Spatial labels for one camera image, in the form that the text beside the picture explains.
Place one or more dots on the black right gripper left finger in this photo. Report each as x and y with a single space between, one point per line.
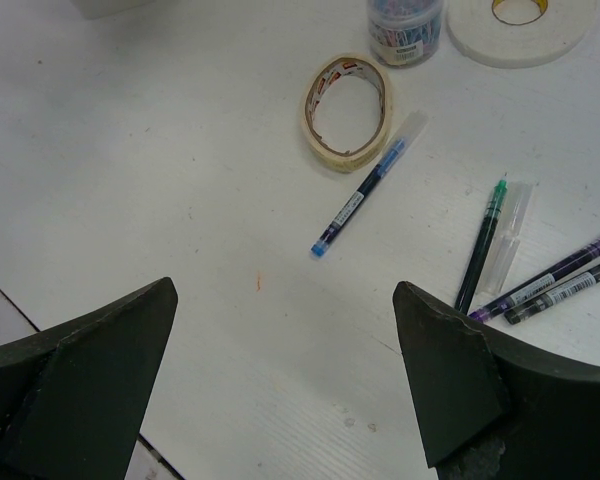
73 397

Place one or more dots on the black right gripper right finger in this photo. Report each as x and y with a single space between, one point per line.
490 406

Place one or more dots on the black gel pen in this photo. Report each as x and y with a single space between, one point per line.
553 296

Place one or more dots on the green gel pen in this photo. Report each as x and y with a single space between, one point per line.
481 247

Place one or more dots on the purple gel pen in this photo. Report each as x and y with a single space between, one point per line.
538 283

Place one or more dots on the beige masking tape roll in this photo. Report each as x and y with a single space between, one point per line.
346 111

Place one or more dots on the wide white foam tape roll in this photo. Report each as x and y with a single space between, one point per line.
518 34

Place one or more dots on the clear pen cap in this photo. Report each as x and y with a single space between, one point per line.
506 238

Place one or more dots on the blue gel pen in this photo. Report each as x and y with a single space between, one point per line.
402 139

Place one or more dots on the clear jar of paper clips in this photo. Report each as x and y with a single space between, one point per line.
403 33

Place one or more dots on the white drawer cabinet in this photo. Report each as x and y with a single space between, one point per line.
95 9

